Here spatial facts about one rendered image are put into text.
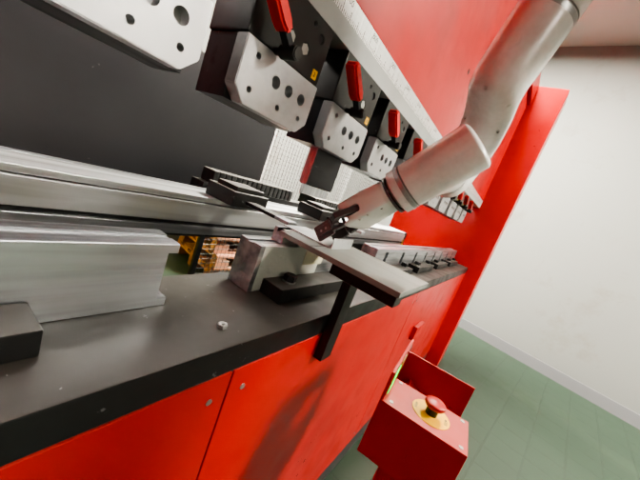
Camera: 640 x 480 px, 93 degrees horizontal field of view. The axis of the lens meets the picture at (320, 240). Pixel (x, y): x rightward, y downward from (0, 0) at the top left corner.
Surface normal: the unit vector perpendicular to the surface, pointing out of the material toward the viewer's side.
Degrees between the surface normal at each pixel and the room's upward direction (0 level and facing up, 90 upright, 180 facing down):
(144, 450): 90
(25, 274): 90
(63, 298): 90
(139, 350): 0
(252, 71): 90
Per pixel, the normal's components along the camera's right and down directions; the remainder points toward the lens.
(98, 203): 0.77, 0.38
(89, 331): 0.34, -0.92
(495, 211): -0.54, -0.04
